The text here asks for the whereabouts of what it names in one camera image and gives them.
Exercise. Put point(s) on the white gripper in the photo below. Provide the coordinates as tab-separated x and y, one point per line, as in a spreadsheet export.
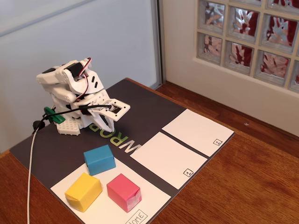
101	118

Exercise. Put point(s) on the red paper box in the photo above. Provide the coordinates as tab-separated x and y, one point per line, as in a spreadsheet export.
121	189

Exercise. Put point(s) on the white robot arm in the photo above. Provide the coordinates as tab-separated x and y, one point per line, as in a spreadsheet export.
53	78

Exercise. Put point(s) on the blue paper box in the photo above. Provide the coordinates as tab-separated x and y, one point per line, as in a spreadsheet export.
100	158

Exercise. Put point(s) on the white zone one sheet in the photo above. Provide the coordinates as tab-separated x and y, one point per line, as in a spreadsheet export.
168	158

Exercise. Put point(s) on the yellow paper box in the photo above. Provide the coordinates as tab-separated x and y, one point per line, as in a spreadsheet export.
81	191

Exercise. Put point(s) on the white home zone sheet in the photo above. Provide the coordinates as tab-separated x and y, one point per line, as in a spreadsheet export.
149	196

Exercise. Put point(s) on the white zone two sheet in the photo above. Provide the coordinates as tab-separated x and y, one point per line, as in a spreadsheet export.
198	130

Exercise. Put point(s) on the dark grey mat board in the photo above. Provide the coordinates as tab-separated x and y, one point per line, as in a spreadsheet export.
149	112

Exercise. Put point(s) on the green clamp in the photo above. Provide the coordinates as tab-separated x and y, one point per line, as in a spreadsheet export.
56	116

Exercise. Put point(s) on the pale frosted door panel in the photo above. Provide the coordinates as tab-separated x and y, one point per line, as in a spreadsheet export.
70	35

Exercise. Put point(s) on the glass block window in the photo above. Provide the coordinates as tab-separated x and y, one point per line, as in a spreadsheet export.
240	21

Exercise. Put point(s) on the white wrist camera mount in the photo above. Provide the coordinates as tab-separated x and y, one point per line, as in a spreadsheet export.
124	107

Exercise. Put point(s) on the grey metal door post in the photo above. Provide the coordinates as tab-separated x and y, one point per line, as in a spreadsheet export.
158	46

